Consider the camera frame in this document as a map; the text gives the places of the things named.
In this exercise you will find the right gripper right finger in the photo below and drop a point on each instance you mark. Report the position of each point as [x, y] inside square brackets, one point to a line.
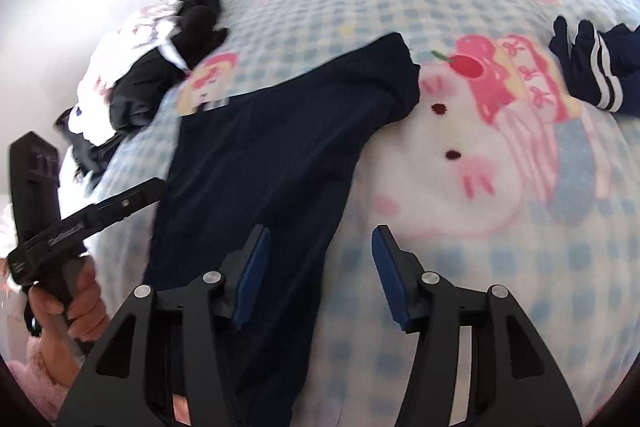
[513, 378]

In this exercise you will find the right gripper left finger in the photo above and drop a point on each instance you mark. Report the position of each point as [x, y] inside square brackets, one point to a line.
[160, 339]

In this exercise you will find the navy sailor garment white trim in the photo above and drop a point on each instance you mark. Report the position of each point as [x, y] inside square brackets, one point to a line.
[282, 157]

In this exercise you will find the black and white clothes pile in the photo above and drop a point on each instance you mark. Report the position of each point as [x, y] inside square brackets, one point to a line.
[117, 102]

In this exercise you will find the folded navy striped clothes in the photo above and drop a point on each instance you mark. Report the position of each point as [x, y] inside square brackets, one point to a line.
[600, 68]

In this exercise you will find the person's left hand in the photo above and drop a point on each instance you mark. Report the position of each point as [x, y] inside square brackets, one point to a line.
[84, 319]

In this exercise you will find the blue checkered cartoon blanket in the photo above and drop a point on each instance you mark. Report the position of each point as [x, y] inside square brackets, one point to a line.
[496, 177]

